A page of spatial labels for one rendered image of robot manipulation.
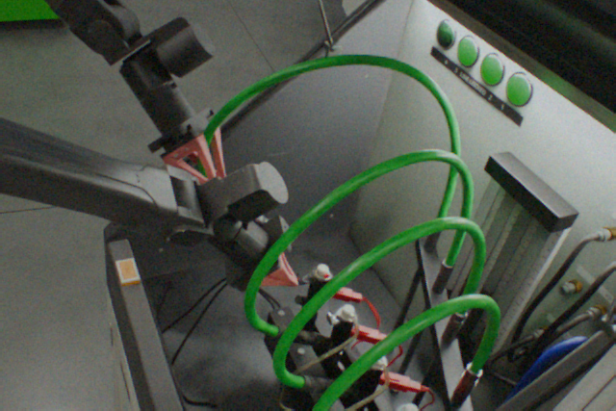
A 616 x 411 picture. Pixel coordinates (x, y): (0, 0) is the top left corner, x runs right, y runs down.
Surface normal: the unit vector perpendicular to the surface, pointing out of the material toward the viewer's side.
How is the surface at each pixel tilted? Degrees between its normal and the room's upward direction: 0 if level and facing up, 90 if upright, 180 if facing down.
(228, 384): 0
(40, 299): 0
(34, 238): 0
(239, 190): 49
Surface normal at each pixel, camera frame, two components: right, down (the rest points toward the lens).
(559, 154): -0.89, 0.15
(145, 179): 0.83, -0.45
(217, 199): -0.49, -0.22
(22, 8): 0.48, 0.59
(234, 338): 0.16, -0.78
